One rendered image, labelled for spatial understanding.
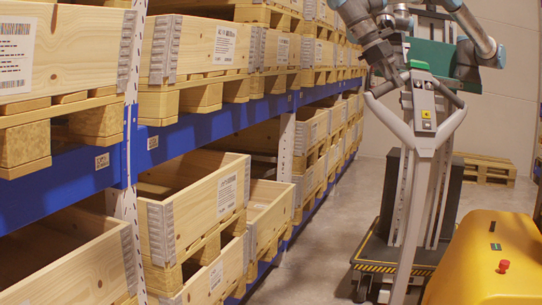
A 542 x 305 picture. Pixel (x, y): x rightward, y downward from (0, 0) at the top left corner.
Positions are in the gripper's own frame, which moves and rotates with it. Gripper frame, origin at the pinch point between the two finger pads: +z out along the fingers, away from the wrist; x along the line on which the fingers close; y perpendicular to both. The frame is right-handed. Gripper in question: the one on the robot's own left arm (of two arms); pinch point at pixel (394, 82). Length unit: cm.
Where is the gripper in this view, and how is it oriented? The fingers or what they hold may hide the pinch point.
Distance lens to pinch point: 154.2
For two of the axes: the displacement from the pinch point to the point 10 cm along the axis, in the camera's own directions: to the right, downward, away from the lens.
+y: -8.4, 4.8, -2.5
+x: 2.5, -0.7, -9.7
